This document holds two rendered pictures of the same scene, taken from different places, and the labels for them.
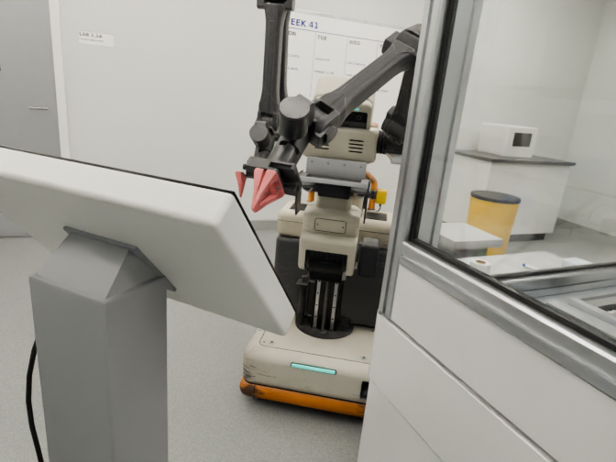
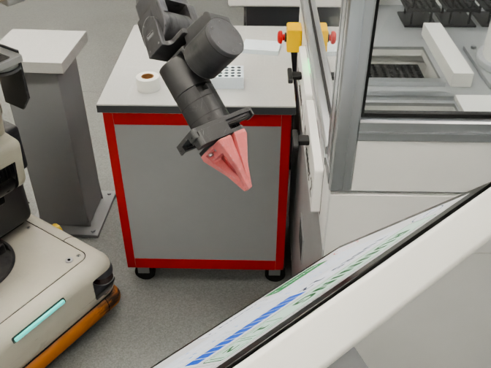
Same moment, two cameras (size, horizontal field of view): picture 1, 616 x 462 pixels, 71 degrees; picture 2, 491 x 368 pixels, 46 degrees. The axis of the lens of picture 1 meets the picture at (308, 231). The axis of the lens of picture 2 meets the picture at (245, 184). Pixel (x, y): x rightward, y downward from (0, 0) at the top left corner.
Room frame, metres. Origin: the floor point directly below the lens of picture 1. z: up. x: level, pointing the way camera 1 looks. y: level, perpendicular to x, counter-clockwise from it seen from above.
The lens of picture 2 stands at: (0.48, 0.68, 1.58)
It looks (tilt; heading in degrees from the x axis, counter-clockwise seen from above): 36 degrees down; 296
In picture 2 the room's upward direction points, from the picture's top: straight up
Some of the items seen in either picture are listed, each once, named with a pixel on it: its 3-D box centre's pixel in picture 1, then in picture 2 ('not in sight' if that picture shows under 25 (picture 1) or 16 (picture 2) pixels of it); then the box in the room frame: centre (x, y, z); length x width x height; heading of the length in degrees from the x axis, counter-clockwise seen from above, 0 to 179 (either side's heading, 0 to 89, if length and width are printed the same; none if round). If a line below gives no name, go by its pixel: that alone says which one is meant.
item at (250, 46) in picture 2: not in sight; (261, 47); (1.28, -1.04, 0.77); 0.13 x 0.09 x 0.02; 17
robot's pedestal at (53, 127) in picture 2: not in sight; (56, 137); (2.00, -0.73, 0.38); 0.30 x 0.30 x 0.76; 22
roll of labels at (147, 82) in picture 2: not in sight; (147, 82); (1.46, -0.63, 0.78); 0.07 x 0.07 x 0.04
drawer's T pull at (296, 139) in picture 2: not in sight; (300, 139); (0.86, -0.34, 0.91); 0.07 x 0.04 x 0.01; 115
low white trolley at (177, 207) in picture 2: not in sight; (208, 155); (1.41, -0.88, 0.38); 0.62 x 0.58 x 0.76; 115
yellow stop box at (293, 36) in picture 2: not in sight; (292, 37); (1.12, -0.93, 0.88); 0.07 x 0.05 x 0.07; 115
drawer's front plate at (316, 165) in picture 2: not in sight; (312, 152); (0.83, -0.35, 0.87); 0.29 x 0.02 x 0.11; 115
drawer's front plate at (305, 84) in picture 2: not in sight; (304, 87); (0.97, -0.64, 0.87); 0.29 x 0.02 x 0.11; 115
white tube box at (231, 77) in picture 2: not in sight; (223, 77); (1.28, -0.76, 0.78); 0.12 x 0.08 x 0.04; 27
